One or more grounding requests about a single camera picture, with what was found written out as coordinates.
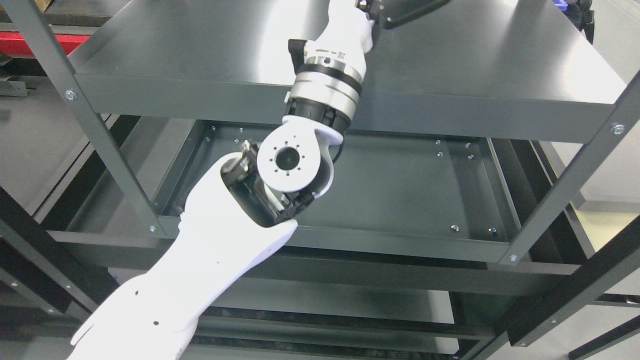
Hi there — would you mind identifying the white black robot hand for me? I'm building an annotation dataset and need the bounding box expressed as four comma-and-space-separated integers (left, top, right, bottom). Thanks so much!
304, 0, 450, 76

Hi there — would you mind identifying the black metal shelf rack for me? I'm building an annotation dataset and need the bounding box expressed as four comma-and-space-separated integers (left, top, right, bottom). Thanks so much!
0, 30, 640, 360

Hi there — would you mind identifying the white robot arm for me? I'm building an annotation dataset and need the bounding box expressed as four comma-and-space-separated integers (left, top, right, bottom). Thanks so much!
69, 34, 373, 360

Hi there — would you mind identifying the grey metal shelf unit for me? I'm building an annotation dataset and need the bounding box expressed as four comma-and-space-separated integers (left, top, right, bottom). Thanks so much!
0, 0, 640, 266

